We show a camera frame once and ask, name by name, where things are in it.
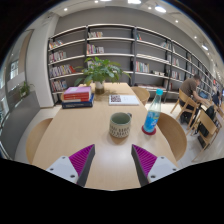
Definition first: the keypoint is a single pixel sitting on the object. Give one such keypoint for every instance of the wooden chair back right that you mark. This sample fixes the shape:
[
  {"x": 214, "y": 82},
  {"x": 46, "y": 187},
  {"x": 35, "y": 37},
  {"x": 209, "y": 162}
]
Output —
[{"x": 142, "y": 94}]

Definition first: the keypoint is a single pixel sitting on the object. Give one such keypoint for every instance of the green potted plant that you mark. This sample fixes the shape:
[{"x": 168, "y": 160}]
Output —
[{"x": 98, "y": 71}]

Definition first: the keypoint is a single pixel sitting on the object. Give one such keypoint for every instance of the dark blue bottom book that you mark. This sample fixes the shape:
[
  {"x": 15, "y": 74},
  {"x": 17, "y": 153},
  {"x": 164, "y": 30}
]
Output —
[{"x": 68, "y": 105}]

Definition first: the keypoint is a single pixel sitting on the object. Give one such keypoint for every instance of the red middle book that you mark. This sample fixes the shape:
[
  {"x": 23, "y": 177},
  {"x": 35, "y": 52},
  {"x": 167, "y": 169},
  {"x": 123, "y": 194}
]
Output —
[{"x": 76, "y": 97}]

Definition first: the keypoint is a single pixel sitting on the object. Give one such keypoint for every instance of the pink top book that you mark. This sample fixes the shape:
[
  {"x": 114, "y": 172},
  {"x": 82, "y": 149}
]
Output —
[{"x": 78, "y": 91}]

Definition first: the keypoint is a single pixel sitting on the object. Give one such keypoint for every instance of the large grey bookshelf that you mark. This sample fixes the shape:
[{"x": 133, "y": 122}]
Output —
[{"x": 149, "y": 59}]

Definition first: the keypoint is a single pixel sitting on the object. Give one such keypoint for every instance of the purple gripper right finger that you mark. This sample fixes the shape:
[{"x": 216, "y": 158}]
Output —
[{"x": 149, "y": 167}]

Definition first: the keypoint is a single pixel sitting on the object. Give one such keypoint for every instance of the wooden chair under man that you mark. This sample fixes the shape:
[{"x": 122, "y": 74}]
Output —
[{"x": 187, "y": 104}]

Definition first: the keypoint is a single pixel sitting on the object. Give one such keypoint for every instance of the wooden chair with bag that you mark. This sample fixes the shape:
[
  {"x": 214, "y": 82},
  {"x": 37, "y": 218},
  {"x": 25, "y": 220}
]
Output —
[{"x": 206, "y": 141}]

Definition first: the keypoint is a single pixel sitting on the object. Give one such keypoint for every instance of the red round coaster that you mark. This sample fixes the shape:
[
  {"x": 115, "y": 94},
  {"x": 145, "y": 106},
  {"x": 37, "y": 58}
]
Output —
[{"x": 147, "y": 132}]

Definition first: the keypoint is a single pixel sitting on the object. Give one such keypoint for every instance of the black backpack on chair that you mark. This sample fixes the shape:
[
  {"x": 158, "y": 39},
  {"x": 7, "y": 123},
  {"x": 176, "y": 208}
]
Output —
[{"x": 206, "y": 121}]

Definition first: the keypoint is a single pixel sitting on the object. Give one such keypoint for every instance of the wooden chair front left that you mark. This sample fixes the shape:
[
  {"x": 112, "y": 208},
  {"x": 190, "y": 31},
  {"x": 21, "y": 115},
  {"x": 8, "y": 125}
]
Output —
[{"x": 35, "y": 137}]

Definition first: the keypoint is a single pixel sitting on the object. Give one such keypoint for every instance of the wooden chair front right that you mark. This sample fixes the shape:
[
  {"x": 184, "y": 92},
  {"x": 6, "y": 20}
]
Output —
[{"x": 174, "y": 134}]

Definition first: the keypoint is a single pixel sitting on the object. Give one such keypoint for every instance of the patterned ceramic mug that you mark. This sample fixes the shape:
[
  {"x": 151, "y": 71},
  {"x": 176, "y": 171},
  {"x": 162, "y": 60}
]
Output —
[{"x": 120, "y": 124}]

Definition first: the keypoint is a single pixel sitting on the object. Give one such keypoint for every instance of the seated man brown shirt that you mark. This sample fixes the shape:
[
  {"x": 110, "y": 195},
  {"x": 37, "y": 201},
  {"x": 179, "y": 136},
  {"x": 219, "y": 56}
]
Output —
[{"x": 188, "y": 87}]

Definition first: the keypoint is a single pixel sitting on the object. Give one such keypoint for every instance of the white magazine on table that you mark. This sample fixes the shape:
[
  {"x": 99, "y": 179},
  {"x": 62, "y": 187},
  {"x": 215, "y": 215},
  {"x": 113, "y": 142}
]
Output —
[{"x": 123, "y": 100}]

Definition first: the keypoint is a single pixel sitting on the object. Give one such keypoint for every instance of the clear water bottle blue cap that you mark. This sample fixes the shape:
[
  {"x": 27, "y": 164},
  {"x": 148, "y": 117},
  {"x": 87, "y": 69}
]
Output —
[{"x": 153, "y": 111}]

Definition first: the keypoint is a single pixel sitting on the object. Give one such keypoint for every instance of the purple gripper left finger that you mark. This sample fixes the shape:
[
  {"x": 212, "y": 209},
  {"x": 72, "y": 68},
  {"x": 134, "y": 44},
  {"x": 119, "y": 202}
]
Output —
[{"x": 74, "y": 168}]

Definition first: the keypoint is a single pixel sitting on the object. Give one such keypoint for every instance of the small plant near window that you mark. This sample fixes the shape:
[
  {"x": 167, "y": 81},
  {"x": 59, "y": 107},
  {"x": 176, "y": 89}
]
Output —
[{"x": 24, "y": 89}]

